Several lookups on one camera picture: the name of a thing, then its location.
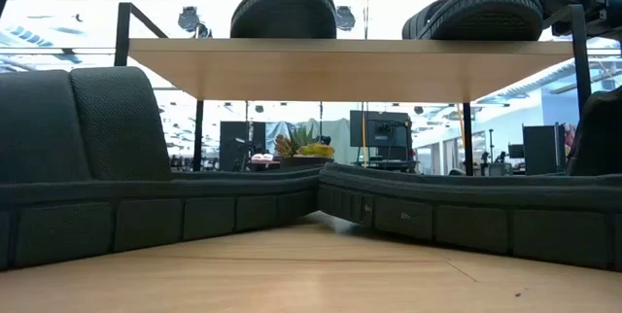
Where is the black rubber slide sandal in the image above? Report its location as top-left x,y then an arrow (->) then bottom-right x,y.
229,0 -> 338,40
0,65 -> 322,273
401,0 -> 545,42
316,87 -> 622,273

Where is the dark square cabinet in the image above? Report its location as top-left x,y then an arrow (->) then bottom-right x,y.
522,123 -> 567,176

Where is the dark upright panel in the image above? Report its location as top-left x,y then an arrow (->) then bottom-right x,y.
219,121 -> 267,173

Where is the potted green succulent plant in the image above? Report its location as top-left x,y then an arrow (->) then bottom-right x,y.
273,125 -> 337,172

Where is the thin yellow pole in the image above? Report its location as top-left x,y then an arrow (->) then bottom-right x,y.
360,102 -> 367,169

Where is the black monitor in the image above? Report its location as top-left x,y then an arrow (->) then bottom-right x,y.
349,110 -> 414,150

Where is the wooden shelf with black frame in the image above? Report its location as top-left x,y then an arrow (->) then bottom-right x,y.
114,1 -> 593,178

